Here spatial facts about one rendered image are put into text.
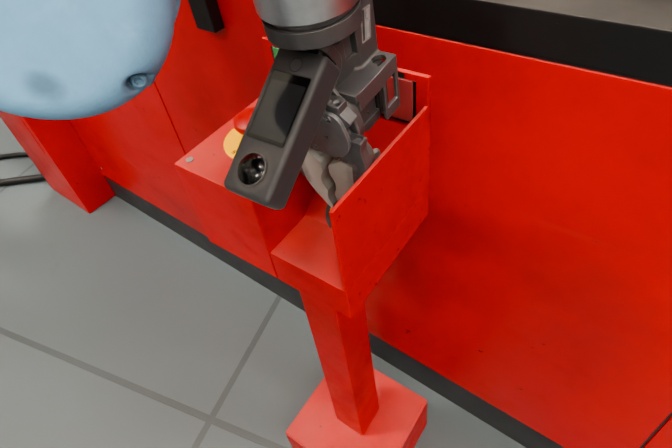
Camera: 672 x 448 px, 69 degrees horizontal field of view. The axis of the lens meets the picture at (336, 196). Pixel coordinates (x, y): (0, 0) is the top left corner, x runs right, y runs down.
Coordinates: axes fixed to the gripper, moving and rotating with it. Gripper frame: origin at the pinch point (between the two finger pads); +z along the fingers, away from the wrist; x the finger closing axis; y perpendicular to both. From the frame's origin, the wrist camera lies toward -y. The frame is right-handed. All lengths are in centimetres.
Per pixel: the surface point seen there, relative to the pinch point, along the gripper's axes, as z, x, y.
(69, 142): 49, 120, 14
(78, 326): 71, 85, -22
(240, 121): -7.8, 10.1, -0.1
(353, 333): 27.5, 2.1, -1.2
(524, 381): 49, -19, 13
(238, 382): 73, 36, -10
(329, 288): 2.9, -2.9, -6.7
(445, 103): -0.6, -2.6, 17.8
